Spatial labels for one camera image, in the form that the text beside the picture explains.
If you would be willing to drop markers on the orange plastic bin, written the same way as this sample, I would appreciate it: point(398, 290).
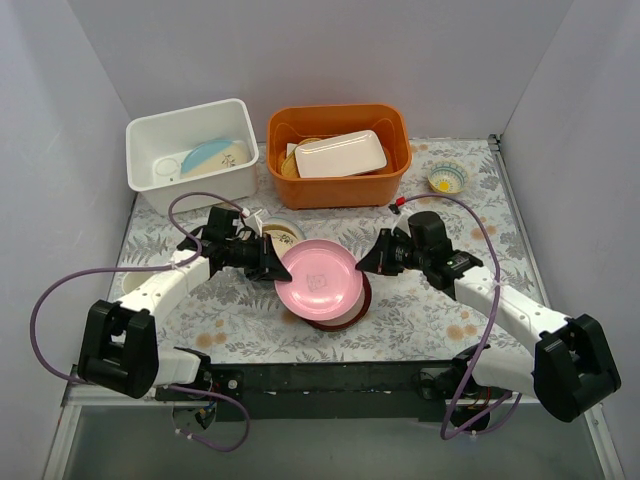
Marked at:
point(294, 124)

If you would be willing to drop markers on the blue and cream plate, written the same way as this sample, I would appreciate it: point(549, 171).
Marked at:
point(213, 156)

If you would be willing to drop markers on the dark red rimmed plate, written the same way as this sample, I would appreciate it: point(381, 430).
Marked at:
point(355, 314)

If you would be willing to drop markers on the patterned small bowl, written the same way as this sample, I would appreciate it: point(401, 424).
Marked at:
point(447, 177)

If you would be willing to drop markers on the floral table mat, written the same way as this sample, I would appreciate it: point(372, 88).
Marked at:
point(234, 320)

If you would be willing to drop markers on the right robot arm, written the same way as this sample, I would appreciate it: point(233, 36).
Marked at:
point(570, 367)

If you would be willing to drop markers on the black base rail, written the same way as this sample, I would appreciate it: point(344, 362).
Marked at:
point(362, 390)

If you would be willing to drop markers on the white rectangular tray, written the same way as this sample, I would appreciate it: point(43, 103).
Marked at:
point(344, 155)

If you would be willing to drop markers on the tan round plate in bin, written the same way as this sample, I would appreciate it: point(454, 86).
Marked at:
point(288, 166)

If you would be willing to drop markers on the white plastic bin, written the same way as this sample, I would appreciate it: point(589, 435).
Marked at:
point(156, 146)

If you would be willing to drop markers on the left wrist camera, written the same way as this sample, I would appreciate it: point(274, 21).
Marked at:
point(254, 220)

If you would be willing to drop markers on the pink plate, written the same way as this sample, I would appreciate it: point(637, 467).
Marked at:
point(325, 283)

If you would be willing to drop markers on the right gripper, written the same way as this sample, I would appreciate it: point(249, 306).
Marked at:
point(385, 253)

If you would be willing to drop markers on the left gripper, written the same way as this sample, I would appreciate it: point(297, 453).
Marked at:
point(264, 256)

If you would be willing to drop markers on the cream plate with black mark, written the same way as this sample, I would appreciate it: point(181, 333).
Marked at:
point(283, 240)

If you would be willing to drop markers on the white ceramic mug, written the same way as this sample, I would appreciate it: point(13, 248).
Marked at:
point(133, 280)

